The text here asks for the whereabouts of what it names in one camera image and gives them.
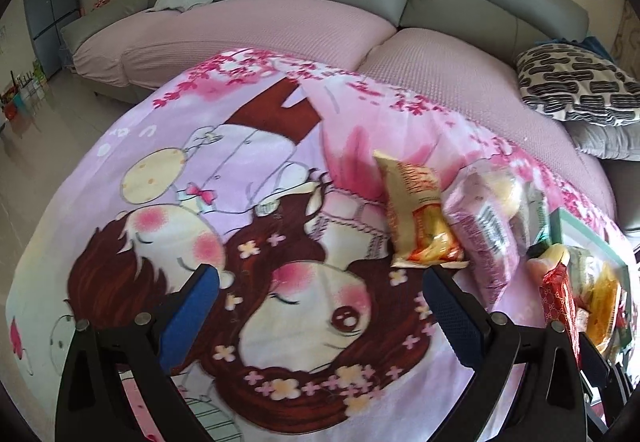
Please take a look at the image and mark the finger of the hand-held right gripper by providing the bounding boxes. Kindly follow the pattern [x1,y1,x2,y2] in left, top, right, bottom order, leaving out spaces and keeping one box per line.
[577,332,633,428]

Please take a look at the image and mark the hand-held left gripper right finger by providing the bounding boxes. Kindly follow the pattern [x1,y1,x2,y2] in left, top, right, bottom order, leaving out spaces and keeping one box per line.
[422,264,590,442]

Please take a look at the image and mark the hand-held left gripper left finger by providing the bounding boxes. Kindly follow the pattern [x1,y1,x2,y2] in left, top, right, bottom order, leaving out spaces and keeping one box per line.
[54,263,222,442]

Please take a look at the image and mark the orange snack packet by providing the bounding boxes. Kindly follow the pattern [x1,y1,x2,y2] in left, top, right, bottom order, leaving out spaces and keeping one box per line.
[587,262,623,353]

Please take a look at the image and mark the red patterned packet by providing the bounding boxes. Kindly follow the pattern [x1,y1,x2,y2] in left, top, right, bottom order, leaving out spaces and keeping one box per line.
[539,266,584,365]

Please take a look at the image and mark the yellow snack packet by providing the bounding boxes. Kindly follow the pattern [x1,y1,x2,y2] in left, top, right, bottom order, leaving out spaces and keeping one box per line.
[374,149,469,270]

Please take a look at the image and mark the white box with teal rim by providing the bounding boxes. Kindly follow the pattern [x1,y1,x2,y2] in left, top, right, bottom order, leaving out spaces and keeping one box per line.
[547,208,632,363]

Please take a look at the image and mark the pink snack packet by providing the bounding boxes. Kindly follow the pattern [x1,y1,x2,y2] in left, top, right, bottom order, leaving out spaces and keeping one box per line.
[442,172,518,309]

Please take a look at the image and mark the small green white packet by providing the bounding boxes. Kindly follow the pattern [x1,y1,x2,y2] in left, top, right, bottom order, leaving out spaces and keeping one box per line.
[525,187,552,247]

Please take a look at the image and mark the clear-wrapped round pastry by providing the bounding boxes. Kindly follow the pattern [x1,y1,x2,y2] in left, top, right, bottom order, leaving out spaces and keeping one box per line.
[492,172,531,219]

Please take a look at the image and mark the pink printed blanket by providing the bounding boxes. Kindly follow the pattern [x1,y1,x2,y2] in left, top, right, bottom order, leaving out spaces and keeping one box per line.
[7,49,638,442]

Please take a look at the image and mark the grey pillow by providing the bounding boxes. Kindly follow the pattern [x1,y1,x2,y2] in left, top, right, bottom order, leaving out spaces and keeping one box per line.
[567,121,640,160]

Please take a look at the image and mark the black white patterned pillow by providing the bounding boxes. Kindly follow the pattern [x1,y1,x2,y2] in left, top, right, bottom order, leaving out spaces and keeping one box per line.
[515,44,640,127]

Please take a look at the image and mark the colourful toys on floor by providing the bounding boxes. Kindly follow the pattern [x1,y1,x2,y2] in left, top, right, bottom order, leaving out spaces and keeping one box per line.
[0,60,49,123]

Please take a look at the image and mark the pink sofa cover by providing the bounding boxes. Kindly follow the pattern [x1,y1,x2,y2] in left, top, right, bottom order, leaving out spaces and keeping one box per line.
[72,0,618,223]

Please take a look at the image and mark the blue cloth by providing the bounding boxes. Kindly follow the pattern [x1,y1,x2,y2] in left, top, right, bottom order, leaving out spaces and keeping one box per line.
[534,36,616,63]

